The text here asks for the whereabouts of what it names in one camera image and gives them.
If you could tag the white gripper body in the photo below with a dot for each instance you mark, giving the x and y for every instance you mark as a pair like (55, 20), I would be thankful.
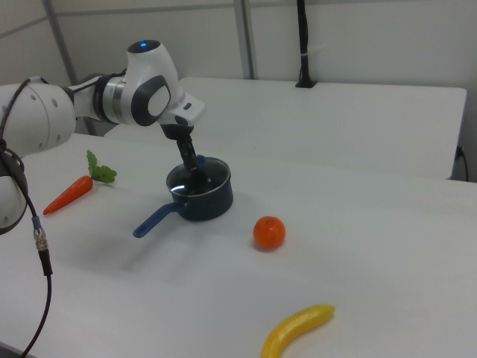
(186, 108)

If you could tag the black camera pole with base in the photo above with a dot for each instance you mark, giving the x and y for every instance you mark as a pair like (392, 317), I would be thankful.
(305, 37)

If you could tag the orange toy mandarin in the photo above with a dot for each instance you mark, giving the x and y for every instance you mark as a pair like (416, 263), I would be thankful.
(269, 233)

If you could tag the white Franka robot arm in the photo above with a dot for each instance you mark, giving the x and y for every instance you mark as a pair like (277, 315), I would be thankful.
(37, 115)

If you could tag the yellow toy banana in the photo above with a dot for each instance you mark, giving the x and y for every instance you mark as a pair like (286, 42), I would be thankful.
(290, 328)

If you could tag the dark blue saucepan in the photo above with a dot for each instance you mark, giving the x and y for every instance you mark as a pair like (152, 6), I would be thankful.
(208, 205)

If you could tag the orange toy carrot with leaves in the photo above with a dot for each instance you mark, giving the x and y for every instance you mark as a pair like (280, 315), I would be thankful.
(69, 195)

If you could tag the glass lid with blue knob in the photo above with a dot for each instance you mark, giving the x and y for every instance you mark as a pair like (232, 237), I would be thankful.
(217, 172)

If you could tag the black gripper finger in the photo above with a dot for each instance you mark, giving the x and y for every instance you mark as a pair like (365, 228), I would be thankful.
(187, 151)

